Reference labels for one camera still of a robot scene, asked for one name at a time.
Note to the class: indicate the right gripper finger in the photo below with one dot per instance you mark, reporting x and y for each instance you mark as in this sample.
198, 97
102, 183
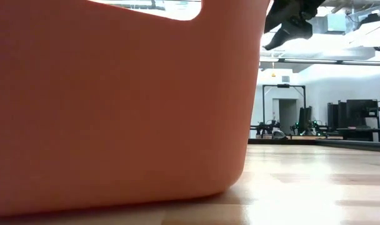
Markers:
290, 32
280, 12

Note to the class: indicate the large orange plastic bin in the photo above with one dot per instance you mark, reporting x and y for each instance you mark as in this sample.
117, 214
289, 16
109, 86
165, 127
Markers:
115, 109

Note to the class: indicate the black tall panel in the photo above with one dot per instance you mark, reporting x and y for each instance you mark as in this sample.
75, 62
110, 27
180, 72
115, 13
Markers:
305, 118

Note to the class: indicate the black partition panel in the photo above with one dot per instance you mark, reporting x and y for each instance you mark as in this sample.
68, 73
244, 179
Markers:
335, 114

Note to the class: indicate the black computer monitor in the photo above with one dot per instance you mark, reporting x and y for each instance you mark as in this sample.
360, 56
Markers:
362, 112

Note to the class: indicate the black work desk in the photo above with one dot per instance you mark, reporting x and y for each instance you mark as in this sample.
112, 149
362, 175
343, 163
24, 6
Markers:
362, 132

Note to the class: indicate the black gantry frame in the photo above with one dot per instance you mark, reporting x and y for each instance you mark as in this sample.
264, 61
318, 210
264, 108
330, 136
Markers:
283, 85

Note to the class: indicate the black aluminium table frame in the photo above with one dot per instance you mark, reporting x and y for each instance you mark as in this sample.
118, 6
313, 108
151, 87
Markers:
302, 141

